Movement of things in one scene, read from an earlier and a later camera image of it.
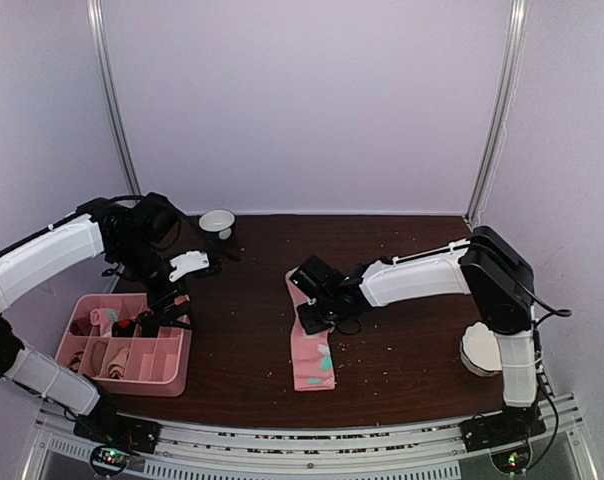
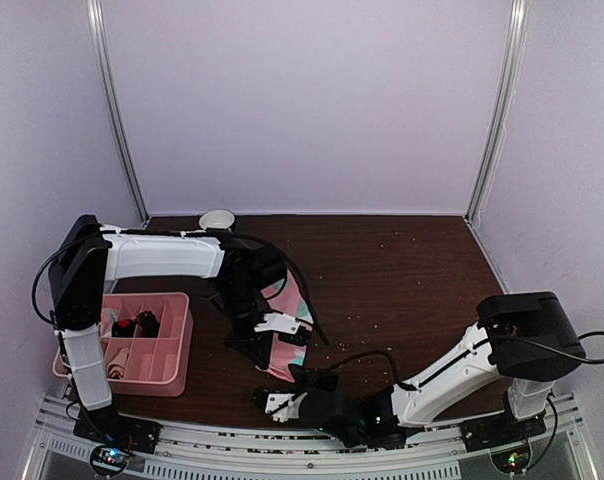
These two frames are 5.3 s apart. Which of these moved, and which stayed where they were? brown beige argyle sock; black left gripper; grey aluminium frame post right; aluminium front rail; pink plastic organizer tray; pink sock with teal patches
Moved: pink sock with teal patches; black left gripper
Stayed: aluminium front rail; grey aluminium frame post right; pink plastic organizer tray; brown beige argyle sock
